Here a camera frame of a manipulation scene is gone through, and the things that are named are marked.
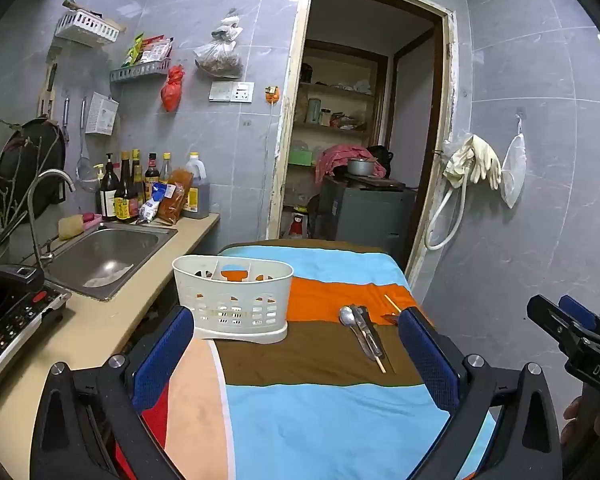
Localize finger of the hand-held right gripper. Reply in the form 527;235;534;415
526;294;588;356
559;295;600;333

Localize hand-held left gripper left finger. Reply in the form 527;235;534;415
30;305;196;480

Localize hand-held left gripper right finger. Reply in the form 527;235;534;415
397;306;563;480

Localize black handled knife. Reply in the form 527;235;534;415
352;305;386;361

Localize white plastic utensil basket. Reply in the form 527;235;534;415
172;255;295;345

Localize metal spoon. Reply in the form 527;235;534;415
338;305;378;360

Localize person's right hand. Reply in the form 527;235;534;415
561;396;600;456

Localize beige kitchen counter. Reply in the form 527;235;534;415
0;212;221;480

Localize steel sink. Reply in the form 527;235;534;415
44;224;179;303

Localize striped colourful cloth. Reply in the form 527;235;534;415
115;242;497;480

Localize blue white bag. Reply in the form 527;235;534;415
137;182;179;224

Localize white mesh bag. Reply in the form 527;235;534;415
499;115;527;210

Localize black induction cooker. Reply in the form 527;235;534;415
0;280;74;397

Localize grey cabinet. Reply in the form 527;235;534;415
319;177;417;257

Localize yellow sponge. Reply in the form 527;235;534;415
58;215;85;240

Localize soy sauce bottle yellow label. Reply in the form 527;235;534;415
114;151;140;224

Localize orange spice packet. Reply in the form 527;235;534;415
155;169;194;226

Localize plastic oil jug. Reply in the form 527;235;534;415
182;152;211;220

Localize dark pump bottle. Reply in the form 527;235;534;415
95;152;120;222

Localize cream rubber gloves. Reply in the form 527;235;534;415
442;134;502;191

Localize red cap dark bottle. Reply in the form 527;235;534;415
144;153;161;202

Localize yellow cap sauce bottle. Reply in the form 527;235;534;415
131;148;147;207

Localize wooden board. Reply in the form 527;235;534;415
344;174;407;190

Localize metal mesh strainer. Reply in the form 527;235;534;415
75;97;101;194

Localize small metal pot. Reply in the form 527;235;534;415
347;156;379;177

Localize curved metal faucet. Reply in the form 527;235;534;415
26;169;76;267

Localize pink cloth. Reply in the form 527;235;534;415
314;143;377;184

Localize black wok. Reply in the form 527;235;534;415
0;117;67;211

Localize wooden shelf unit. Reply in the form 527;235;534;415
284;40;389;213

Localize red plastic bag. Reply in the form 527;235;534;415
160;65;186;113

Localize wooden spatula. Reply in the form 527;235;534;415
38;47;62;119

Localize row of red seasoning packets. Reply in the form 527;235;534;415
141;35;174;65

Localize clear bag of dried goods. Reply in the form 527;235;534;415
194;8;245;80

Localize green seasoning packet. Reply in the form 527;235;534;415
122;33;145;67

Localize white hose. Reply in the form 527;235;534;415
424;174;469;251

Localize white wall box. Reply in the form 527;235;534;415
84;91;120;136

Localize white wall socket panel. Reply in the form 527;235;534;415
209;80;255;104

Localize worn white door frame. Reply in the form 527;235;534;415
265;0;457;288

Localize grey wall shelf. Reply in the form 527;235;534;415
109;57;172;84

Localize white wall basket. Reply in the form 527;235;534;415
54;10;121;49

